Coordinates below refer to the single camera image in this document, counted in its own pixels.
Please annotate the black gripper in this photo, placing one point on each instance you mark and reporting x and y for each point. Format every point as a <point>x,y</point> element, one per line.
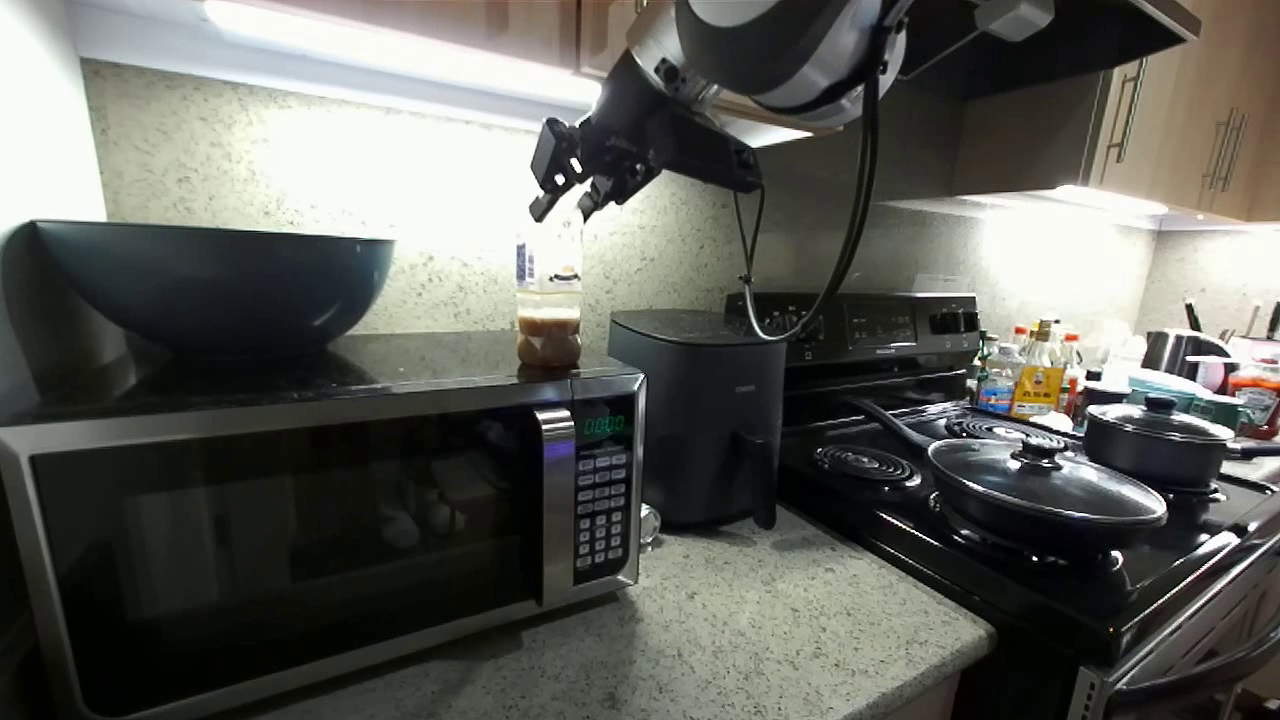
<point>660,133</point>

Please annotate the black air fryer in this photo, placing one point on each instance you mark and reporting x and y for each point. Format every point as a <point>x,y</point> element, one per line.
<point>703,414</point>

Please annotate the black electric stove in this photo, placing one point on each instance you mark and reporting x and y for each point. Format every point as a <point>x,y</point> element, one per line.
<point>1042,587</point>

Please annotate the small silver countertop appliance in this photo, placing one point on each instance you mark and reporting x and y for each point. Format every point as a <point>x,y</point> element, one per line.
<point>1181,350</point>

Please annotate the wooden wall cabinet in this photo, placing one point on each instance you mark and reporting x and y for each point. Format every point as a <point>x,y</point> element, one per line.
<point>533,24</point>

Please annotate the teal box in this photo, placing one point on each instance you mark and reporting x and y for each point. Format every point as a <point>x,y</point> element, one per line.
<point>1181,399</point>

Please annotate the yellow oil bottle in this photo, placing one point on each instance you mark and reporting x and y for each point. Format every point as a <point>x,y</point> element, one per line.
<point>1036,372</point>

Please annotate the blue label bottle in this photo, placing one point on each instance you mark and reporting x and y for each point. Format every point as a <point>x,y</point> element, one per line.
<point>998,380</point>

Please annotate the stainless steel microwave oven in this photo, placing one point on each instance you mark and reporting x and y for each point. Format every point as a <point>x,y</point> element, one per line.
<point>322,535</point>

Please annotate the large dark blue bowl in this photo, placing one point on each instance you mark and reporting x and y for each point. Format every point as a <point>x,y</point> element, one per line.
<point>215,285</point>

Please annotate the black frying pan with lid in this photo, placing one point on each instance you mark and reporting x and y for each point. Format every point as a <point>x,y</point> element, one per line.
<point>1044,488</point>

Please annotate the black pot with lid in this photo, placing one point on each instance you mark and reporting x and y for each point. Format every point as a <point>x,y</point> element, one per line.
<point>1155,445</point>

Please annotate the clear bottle with brown liquid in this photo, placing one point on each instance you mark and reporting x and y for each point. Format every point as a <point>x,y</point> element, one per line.
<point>551,334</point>

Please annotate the red packaged item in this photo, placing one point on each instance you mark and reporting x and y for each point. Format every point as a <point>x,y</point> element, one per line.
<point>1258,407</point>

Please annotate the red cap bottle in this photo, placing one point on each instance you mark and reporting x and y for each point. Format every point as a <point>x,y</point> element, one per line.
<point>1072,364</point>

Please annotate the black range hood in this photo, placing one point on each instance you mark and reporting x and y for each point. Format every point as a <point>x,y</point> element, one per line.
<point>985,122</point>

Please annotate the long under-cabinet light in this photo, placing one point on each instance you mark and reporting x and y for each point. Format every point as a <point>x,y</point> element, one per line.
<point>334,44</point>

